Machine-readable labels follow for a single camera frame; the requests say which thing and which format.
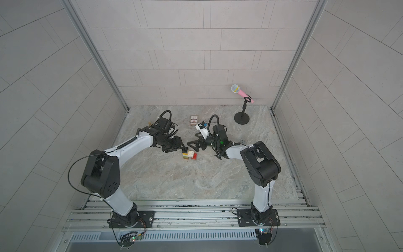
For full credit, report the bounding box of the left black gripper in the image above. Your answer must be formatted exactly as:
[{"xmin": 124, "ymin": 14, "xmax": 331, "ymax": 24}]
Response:
[{"xmin": 157, "ymin": 135, "xmax": 187, "ymax": 153}]

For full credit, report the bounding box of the white long lego brick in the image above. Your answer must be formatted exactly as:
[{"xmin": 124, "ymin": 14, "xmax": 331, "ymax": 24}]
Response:
[{"xmin": 187, "ymin": 151, "xmax": 195, "ymax": 159}]

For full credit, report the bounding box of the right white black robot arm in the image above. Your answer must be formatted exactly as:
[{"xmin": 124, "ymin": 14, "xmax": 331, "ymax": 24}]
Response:
[{"xmin": 187, "ymin": 114, "xmax": 281, "ymax": 227}]

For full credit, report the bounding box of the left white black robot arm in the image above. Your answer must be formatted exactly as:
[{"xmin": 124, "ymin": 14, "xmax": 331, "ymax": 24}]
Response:
[{"xmin": 80, "ymin": 110, "xmax": 184, "ymax": 228}]

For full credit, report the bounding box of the red white card box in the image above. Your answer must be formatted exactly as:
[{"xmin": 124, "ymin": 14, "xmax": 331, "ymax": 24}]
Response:
[{"xmin": 190, "ymin": 115, "xmax": 198, "ymax": 126}]

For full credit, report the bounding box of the black microphone stand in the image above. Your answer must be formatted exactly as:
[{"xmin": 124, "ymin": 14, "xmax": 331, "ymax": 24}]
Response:
[{"xmin": 234, "ymin": 96, "xmax": 252, "ymax": 125}]

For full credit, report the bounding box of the pink toy microphone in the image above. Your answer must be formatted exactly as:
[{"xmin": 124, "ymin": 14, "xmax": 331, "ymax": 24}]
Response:
[{"xmin": 231, "ymin": 84, "xmax": 254, "ymax": 104}]

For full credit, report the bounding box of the left circuit board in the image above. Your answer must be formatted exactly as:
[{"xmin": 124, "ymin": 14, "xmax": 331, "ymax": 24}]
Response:
[{"xmin": 120, "ymin": 232, "xmax": 146, "ymax": 248}]

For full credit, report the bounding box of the circuit board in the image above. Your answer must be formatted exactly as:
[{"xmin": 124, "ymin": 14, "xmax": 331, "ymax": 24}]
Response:
[
  {"xmin": 120, "ymin": 232, "xmax": 146, "ymax": 248},
  {"xmin": 255, "ymin": 228, "xmax": 274, "ymax": 246}
]

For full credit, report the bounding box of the right circuit board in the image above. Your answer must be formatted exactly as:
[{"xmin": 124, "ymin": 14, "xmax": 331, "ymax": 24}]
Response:
[{"xmin": 255, "ymin": 228, "xmax": 274, "ymax": 246}]

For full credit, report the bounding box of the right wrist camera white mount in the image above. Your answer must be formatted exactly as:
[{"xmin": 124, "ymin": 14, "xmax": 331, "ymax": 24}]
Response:
[{"xmin": 195, "ymin": 121, "xmax": 209, "ymax": 140}]

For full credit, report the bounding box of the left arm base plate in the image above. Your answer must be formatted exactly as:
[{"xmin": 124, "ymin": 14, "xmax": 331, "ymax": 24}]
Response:
[{"xmin": 107, "ymin": 211, "xmax": 155, "ymax": 228}]

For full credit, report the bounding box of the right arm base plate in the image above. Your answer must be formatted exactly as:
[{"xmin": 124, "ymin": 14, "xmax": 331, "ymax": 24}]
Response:
[{"xmin": 235, "ymin": 209, "xmax": 281, "ymax": 227}]

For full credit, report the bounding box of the aluminium rail frame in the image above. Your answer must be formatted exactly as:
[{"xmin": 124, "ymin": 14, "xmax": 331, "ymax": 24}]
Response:
[{"xmin": 62, "ymin": 199, "xmax": 325, "ymax": 242}]

